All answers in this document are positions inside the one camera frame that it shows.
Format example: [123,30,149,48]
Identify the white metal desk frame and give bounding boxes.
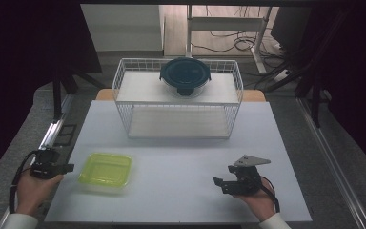
[185,4,274,74]

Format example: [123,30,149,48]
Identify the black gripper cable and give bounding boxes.
[8,150,38,215]
[259,176,281,214]

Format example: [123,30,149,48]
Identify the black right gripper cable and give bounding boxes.
[259,176,281,214]

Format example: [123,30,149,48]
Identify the black tripod stand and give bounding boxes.
[51,61,107,122]

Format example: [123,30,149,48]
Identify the round container dark blue lid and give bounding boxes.
[159,56,212,98]

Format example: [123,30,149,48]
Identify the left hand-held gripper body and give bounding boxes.
[29,148,65,180]

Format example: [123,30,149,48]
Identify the white wire shelf rack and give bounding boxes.
[112,57,245,140]

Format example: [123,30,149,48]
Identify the green square plastic container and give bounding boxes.
[77,152,133,189]

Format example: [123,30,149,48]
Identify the dark curtain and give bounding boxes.
[311,0,366,180]
[0,0,103,186]

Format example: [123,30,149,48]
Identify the person's left hand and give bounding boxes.
[14,173,65,217]

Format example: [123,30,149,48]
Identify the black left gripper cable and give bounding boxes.
[8,150,38,215]

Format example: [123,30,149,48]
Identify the person's right hand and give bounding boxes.
[234,177,276,222]

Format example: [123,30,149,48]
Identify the black floor cables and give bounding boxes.
[190,4,289,61]

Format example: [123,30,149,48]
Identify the wooden table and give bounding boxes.
[94,88,267,103]

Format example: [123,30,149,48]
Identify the white cabinet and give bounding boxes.
[80,4,166,52]

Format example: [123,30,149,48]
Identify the aluminium rail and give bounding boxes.
[0,93,74,229]
[295,95,366,229]

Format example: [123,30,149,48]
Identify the black rectangular frame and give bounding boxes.
[54,123,78,147]

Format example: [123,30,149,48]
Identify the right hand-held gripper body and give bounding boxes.
[227,155,272,196]

